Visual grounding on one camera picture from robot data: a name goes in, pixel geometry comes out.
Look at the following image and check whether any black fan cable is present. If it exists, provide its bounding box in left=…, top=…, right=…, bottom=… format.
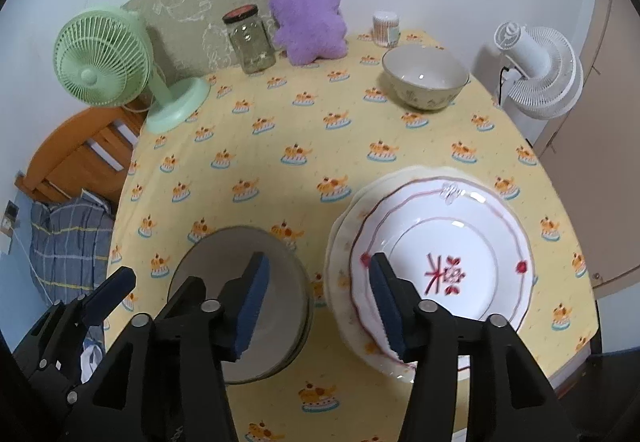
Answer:
left=492, top=66, right=511, bottom=108

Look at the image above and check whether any cotton swab container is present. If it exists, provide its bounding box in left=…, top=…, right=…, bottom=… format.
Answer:
left=372, top=10, right=401, bottom=47

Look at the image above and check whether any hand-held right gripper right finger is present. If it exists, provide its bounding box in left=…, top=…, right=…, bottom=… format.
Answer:
left=369, top=252, right=565, bottom=442

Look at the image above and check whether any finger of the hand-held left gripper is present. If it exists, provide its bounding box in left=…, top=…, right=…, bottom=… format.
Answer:
left=12, top=266, right=137, bottom=403

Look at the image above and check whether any orange floral white plate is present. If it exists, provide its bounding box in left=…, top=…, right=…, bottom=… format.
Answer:
left=324, top=165, right=521, bottom=383

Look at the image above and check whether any red patterned white plate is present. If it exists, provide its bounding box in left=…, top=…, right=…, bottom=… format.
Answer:
left=348, top=177, right=536, bottom=380

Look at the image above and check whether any white wall outlet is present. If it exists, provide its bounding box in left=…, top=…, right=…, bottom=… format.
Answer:
left=2, top=202, right=21, bottom=237

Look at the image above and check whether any beige floral ceramic bowl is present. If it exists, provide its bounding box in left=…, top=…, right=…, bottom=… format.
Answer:
left=381, top=46, right=471, bottom=111

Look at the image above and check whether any blue plaid cloth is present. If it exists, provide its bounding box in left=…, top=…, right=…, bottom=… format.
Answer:
left=27, top=194, right=118, bottom=323

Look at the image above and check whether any yellow printed tablecloth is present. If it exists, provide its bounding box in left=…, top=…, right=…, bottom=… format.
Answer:
left=107, top=29, right=601, bottom=442

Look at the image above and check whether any purple plush toy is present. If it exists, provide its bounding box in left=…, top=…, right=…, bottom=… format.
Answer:
left=269, top=0, right=349, bottom=65

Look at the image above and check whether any white cloth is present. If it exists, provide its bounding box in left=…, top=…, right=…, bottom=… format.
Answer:
left=80, top=344, right=106, bottom=380

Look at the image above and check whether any green desk fan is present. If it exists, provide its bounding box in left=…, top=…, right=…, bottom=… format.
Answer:
left=52, top=6, right=212, bottom=133

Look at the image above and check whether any white desk fan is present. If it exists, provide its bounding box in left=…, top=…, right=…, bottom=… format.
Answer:
left=492, top=20, right=585, bottom=121

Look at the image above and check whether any beige door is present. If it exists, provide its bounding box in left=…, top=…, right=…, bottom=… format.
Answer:
left=530, top=0, right=640, bottom=297

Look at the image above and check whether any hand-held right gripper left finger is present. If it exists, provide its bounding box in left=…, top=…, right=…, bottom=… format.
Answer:
left=92, top=251, right=272, bottom=442

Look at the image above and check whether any glass jar with dark lid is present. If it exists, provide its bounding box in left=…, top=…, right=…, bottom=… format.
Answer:
left=222, top=6, right=277, bottom=75

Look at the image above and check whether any blue floral ceramic bowl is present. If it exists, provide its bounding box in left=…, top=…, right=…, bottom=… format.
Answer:
left=167, top=226, right=308, bottom=385
left=280, top=247, right=317, bottom=373

